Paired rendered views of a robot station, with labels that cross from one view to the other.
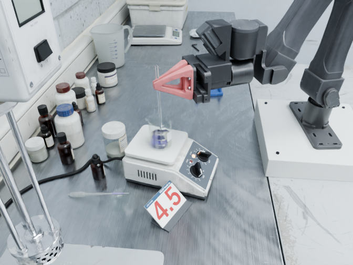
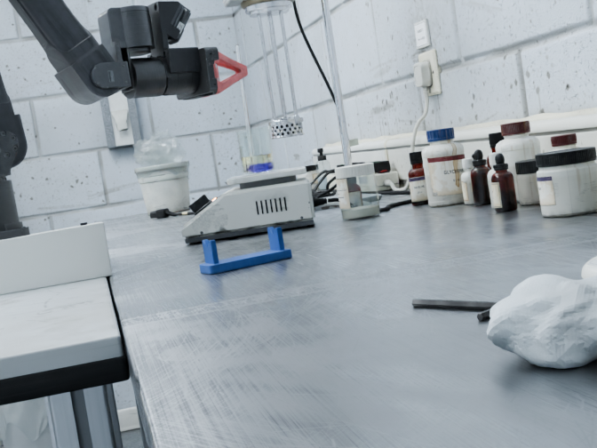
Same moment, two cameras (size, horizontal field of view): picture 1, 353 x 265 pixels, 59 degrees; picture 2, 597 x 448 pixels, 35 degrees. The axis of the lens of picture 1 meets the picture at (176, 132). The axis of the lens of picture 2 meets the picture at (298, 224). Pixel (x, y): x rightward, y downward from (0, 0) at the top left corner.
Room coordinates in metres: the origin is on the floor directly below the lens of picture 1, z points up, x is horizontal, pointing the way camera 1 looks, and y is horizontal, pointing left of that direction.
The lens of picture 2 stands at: (1.97, -0.37, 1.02)
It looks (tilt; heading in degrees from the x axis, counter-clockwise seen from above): 5 degrees down; 162
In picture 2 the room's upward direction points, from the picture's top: 9 degrees counter-clockwise
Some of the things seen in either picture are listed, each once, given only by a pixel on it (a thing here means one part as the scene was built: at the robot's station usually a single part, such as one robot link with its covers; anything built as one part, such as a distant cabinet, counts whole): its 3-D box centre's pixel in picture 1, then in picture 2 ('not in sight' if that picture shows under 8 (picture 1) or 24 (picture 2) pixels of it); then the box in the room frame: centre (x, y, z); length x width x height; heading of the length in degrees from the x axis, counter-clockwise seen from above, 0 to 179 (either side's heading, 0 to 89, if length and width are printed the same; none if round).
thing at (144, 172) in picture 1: (168, 159); (255, 205); (0.57, 0.02, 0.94); 0.22 x 0.13 x 0.08; 71
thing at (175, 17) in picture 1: (161, 7); not in sight; (1.86, 0.08, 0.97); 0.37 x 0.31 x 0.14; 172
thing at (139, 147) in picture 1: (157, 143); (267, 175); (0.58, 0.04, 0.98); 0.12 x 0.12 x 0.01; 71
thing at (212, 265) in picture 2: (208, 89); (244, 249); (0.97, -0.11, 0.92); 0.10 x 0.03 x 0.04; 98
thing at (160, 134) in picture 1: (159, 131); (257, 149); (0.57, 0.04, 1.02); 0.06 x 0.05 x 0.08; 85
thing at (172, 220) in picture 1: (168, 204); not in sight; (0.45, 0.02, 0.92); 0.09 x 0.06 x 0.04; 146
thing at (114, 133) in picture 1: (115, 140); (357, 191); (0.65, 0.16, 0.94); 0.06 x 0.06 x 0.08
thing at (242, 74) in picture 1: (237, 68); (141, 73); (0.61, -0.13, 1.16); 0.07 x 0.06 x 0.07; 107
